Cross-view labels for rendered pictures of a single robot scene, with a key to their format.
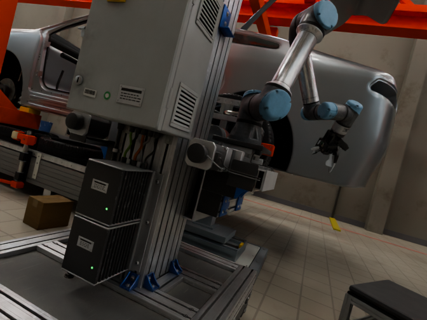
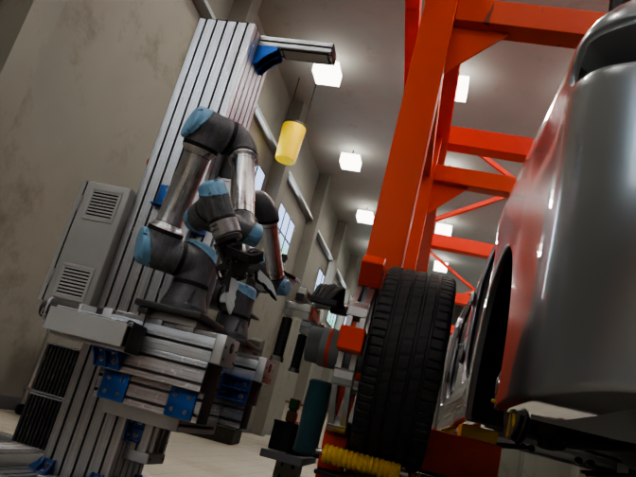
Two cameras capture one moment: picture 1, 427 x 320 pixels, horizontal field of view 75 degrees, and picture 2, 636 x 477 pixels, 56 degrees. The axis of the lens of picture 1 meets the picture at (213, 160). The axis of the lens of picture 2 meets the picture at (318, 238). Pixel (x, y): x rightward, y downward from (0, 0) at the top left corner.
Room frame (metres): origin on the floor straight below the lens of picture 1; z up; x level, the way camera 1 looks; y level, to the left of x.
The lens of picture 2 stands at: (1.39, -2.11, 0.60)
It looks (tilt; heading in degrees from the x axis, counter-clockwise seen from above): 16 degrees up; 84
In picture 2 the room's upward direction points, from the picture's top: 15 degrees clockwise
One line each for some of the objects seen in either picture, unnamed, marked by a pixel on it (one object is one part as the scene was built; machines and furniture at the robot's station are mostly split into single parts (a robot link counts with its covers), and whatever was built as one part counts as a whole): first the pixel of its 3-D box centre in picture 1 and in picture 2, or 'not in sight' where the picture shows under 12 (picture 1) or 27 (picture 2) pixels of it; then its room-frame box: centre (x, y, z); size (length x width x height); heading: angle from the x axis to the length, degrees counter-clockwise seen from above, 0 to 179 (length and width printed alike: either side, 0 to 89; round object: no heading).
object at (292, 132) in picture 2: not in sight; (290, 142); (1.61, 7.94, 5.15); 0.46 x 0.45 x 0.71; 69
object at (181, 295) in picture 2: (246, 133); (186, 297); (1.25, -0.11, 0.87); 0.15 x 0.15 x 0.10
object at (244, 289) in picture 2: not in sight; (238, 298); (1.42, 0.35, 0.98); 0.13 x 0.12 x 0.14; 145
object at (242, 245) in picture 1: (208, 239); not in sight; (2.01, -0.11, 0.13); 0.50 x 0.36 x 0.10; 72
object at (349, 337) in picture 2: (266, 149); (351, 340); (1.77, -0.31, 0.85); 0.09 x 0.08 x 0.07; 72
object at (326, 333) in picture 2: (217, 137); (336, 349); (1.80, 0.01, 0.85); 0.21 x 0.14 x 0.14; 162
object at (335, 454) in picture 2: not in sight; (361, 462); (1.92, -0.16, 0.51); 0.29 x 0.06 x 0.06; 162
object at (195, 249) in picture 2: (253, 107); (195, 263); (1.24, -0.12, 0.98); 0.13 x 0.12 x 0.14; 22
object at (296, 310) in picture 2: not in sight; (298, 310); (1.62, -0.11, 0.93); 0.09 x 0.05 x 0.05; 162
